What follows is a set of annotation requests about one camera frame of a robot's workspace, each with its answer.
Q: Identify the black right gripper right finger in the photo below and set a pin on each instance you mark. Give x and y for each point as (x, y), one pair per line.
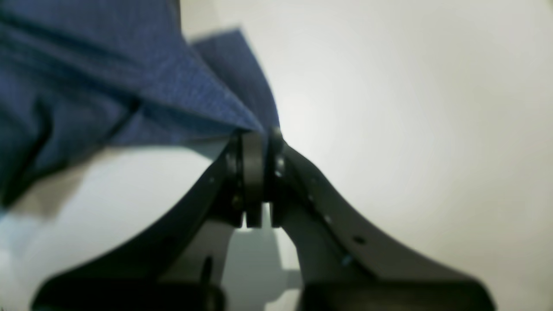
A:
(346, 262)

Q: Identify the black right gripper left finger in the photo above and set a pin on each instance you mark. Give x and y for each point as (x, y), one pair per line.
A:
(176, 264)

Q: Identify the dark blue t-shirt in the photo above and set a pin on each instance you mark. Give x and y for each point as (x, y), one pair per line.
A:
(77, 76)

